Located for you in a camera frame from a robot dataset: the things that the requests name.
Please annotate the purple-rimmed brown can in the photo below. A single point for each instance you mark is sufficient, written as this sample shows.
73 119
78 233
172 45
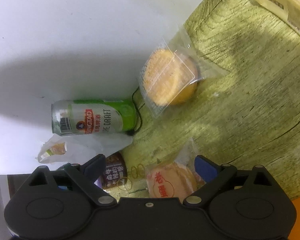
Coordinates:
113 172

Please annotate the white plastic bag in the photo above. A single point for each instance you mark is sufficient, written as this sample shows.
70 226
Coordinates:
90 145

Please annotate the cream cracker packet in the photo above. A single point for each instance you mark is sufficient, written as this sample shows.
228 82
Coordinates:
277 2

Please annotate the round pastry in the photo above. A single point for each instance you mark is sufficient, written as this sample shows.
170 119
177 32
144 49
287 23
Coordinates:
162 80
170 180

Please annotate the green silver beer can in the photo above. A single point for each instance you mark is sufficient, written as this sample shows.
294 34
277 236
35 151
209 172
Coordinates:
95 117

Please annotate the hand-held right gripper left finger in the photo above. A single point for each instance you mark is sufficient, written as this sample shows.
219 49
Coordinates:
95 166

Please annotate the small yellow rubber band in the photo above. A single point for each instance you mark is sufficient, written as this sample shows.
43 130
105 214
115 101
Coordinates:
125 189

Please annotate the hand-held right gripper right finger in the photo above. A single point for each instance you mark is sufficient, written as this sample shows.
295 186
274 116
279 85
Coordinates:
206 167

